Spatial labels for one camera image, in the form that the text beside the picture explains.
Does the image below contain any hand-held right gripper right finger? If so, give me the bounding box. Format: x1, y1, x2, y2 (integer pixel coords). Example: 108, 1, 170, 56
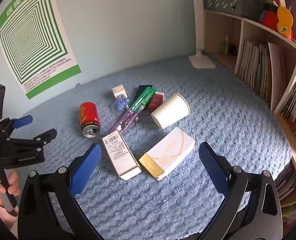
199, 141, 283, 240

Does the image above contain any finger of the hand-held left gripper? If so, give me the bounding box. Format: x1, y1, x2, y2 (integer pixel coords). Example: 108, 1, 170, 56
7, 128, 58, 147
0, 115, 33, 132

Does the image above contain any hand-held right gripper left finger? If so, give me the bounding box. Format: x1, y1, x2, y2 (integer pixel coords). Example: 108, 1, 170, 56
18, 144, 102, 240

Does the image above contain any dark red box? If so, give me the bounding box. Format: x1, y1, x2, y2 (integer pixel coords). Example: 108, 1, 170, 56
147, 92, 165, 113

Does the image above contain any white box with red edges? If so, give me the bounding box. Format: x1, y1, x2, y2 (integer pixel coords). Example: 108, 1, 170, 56
112, 85, 128, 101

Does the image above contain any white box with label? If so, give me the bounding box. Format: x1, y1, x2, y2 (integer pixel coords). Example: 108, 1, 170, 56
102, 131, 142, 180

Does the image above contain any red drink can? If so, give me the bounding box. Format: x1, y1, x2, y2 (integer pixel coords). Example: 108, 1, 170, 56
78, 102, 101, 138

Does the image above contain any white and gold box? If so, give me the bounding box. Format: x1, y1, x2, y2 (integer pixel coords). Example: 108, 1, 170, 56
139, 127, 195, 182

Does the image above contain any blue fleece blanket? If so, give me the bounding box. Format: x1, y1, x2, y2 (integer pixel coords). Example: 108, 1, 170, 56
0, 57, 292, 240

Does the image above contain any purple toothbrush package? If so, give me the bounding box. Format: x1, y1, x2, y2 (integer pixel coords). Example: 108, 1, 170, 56
108, 102, 144, 139

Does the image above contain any white paper cup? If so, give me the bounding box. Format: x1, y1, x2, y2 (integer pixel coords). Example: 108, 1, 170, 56
151, 92, 190, 130

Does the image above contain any stack of magazines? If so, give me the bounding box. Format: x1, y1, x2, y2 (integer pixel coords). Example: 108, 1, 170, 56
273, 162, 296, 201

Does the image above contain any blue item in clear bag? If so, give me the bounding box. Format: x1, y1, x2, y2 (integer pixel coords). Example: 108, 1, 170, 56
111, 94, 131, 117

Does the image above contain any green toothpaste box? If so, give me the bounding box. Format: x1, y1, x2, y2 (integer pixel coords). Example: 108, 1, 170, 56
128, 86, 158, 113

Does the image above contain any dark navy box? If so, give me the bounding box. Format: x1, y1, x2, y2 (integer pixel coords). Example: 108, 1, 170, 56
133, 84, 153, 103

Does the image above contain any row of thin books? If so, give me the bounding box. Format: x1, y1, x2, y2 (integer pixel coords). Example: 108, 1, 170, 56
237, 39, 273, 103

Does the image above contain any small green bottle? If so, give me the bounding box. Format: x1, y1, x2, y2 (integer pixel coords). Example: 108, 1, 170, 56
219, 35, 230, 55

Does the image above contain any grey leaning folder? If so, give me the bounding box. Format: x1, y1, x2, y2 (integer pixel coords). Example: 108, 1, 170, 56
267, 42, 287, 100

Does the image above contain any wooden bookshelf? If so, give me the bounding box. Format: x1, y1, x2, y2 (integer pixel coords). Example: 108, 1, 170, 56
203, 9, 296, 208

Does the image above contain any white desk lamp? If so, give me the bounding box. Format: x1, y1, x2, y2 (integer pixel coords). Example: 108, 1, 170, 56
188, 0, 216, 69

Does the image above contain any red yellow toy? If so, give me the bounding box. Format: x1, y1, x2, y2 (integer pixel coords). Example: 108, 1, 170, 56
259, 6, 295, 41

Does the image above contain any green striped wall poster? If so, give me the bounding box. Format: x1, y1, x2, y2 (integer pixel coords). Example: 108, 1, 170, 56
0, 0, 82, 100

